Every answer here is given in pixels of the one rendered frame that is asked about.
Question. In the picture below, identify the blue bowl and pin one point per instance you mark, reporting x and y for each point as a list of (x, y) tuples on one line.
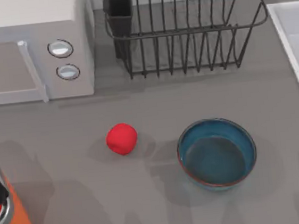
[(217, 155)]

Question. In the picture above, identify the round microwave knob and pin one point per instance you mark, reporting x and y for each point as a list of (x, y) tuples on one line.
[(60, 48), (67, 72)]

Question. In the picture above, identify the black cutlery holder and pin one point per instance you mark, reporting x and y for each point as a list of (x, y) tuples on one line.
[(119, 11)]

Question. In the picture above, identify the white sink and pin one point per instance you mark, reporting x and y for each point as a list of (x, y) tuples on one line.
[(298, 48)]

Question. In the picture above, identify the pale microwave oven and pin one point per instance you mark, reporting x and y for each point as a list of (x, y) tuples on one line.
[(81, 71)]

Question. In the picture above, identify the red apple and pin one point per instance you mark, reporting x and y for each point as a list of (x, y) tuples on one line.
[(121, 139)]

